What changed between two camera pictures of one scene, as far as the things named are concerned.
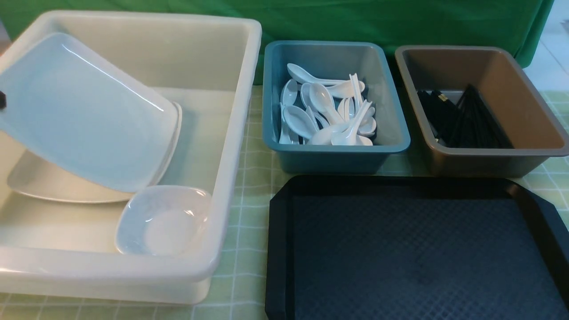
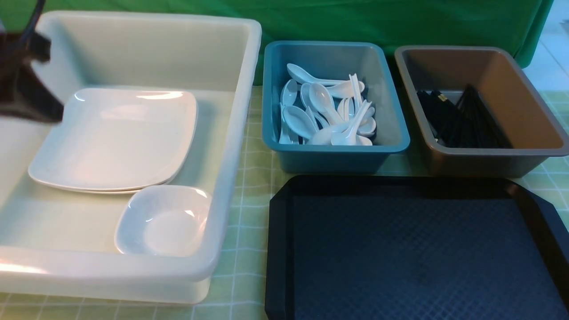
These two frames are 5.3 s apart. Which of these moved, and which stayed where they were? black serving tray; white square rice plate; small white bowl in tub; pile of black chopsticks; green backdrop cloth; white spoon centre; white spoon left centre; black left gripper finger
Moved: black left gripper finger; white square rice plate
Stayed: small white bowl in tub; white spoon left centre; white spoon centre; pile of black chopsticks; black serving tray; green backdrop cloth
